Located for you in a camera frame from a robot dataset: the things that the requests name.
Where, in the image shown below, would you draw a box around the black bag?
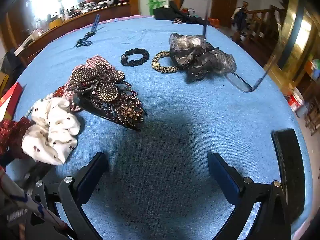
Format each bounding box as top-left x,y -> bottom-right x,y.
152,1 -> 210,25

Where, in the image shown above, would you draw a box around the clothes on stair post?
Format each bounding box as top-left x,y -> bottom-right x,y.
231,1 -> 250,30

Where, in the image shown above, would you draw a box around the wooden stair railing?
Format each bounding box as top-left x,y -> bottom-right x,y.
232,5 -> 283,55

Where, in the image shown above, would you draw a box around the red plaid hair bow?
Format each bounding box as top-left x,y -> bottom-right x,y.
62,56 -> 116,112

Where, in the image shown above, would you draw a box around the golden pillar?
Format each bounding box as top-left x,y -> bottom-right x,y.
264,0 -> 320,85

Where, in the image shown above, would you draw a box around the rhinestone flower hair clip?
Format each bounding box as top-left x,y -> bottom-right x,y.
67,61 -> 125,103

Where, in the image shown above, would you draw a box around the wooden counter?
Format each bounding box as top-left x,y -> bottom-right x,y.
14,2 -> 130,63

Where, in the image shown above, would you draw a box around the blue table cloth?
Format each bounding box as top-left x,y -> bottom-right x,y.
5,17 -> 314,240

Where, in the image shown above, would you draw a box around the clutter row on counter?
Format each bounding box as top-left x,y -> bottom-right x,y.
25,0 -> 130,30

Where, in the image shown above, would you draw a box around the leopard print scrunchie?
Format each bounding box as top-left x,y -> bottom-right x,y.
151,51 -> 179,74

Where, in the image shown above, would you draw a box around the red bead bracelet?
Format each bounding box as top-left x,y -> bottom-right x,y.
52,86 -> 67,98

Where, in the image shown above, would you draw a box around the clear rimless eyeglasses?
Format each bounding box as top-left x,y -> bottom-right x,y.
201,1 -> 282,93

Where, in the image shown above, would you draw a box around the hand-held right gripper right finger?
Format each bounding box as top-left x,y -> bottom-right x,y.
208,152 -> 292,240

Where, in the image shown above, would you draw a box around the white dotted scrunchie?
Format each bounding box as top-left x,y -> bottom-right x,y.
21,97 -> 81,166

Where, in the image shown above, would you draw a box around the brown wooden door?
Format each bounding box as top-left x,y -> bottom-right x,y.
211,0 -> 240,27

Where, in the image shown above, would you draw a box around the red and white bucket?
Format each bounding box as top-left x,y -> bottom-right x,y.
287,87 -> 307,118

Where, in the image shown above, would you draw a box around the black bead bracelet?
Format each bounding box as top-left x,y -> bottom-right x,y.
120,48 -> 150,67

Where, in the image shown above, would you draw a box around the rhinestone leaf hair clip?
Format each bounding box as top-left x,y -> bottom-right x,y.
75,82 -> 148,130

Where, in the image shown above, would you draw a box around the red dotted scrunchie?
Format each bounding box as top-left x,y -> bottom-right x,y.
0,117 -> 33,159

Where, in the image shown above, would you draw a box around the grey organza hair bow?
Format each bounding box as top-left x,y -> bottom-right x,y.
168,32 -> 237,83

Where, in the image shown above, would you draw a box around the red gift box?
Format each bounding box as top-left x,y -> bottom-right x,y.
0,82 -> 27,120

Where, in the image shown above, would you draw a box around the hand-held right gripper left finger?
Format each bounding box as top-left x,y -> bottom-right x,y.
26,152 -> 109,240

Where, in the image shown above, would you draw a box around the blue striped wrist watch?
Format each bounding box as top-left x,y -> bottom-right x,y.
74,14 -> 100,48

